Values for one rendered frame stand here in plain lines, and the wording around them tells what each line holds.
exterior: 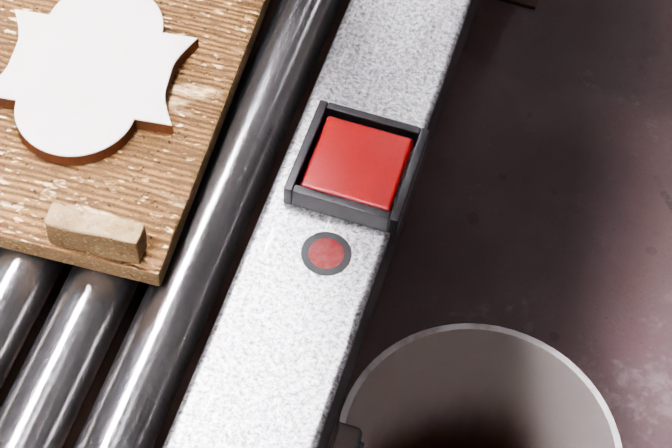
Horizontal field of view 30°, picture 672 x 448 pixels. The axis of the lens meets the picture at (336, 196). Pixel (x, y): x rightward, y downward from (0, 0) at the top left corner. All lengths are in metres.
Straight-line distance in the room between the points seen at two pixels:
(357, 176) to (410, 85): 0.10
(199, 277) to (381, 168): 0.14
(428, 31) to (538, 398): 0.67
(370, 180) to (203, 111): 0.12
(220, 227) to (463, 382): 0.75
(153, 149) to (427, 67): 0.20
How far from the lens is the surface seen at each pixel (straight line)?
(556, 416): 1.48
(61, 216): 0.76
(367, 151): 0.82
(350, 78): 0.87
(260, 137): 0.83
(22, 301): 0.79
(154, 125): 0.81
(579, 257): 1.90
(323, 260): 0.79
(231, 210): 0.80
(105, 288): 0.78
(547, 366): 1.42
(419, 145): 0.82
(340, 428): 0.83
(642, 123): 2.07
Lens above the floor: 1.59
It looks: 56 degrees down
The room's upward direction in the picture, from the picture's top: 4 degrees clockwise
